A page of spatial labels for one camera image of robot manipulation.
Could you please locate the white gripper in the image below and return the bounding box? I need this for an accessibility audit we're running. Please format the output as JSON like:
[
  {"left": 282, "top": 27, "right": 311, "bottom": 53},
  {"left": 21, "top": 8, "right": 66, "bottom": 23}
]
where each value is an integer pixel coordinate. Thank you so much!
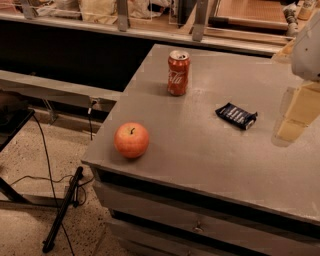
[{"left": 276, "top": 11, "right": 320, "bottom": 142}]

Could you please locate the red coke can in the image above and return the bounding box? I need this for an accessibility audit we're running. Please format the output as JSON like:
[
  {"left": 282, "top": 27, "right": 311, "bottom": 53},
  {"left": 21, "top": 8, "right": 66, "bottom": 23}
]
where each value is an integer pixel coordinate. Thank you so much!
[{"left": 167, "top": 50, "right": 190, "bottom": 96}]

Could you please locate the red apple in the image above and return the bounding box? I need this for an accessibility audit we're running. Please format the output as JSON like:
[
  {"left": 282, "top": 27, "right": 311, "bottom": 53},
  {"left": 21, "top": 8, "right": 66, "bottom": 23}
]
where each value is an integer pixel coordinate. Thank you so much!
[{"left": 114, "top": 122, "right": 149, "bottom": 159}]

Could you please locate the dark blue candy bar wrapper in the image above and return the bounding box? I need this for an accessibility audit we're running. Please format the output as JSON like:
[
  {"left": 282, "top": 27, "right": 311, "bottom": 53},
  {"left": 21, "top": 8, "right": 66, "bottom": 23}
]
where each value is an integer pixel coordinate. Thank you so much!
[{"left": 215, "top": 103, "right": 258, "bottom": 130}]

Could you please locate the grey drawer cabinet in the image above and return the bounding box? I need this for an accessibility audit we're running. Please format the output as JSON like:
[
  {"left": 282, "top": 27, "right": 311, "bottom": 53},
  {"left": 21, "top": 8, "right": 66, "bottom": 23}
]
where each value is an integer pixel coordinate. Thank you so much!
[{"left": 83, "top": 45, "right": 320, "bottom": 256}]

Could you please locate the black power strip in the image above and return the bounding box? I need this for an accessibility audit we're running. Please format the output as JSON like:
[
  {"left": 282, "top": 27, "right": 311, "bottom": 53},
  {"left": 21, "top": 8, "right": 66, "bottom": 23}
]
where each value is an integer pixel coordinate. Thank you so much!
[{"left": 42, "top": 167, "right": 83, "bottom": 253}]

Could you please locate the black side table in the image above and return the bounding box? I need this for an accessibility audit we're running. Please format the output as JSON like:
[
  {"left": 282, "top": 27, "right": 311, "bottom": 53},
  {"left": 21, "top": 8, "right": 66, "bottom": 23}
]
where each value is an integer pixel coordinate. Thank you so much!
[{"left": 0, "top": 90, "right": 35, "bottom": 204}]

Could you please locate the grey window ledge frame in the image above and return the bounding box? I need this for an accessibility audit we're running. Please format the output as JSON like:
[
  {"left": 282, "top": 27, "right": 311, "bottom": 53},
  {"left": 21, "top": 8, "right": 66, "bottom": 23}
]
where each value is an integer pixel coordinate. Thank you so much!
[{"left": 0, "top": 0, "right": 287, "bottom": 56}]

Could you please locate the black cable on floor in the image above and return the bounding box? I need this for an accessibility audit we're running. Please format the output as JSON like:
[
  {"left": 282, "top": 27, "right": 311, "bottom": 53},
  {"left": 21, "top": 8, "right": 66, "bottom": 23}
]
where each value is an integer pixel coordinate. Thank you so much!
[{"left": 9, "top": 113, "right": 96, "bottom": 256}]

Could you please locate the grey metal bench rail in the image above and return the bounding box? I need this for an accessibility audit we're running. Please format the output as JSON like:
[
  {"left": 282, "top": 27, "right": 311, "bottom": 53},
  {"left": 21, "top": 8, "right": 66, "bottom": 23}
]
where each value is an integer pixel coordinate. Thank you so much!
[{"left": 0, "top": 70, "right": 122, "bottom": 112}]

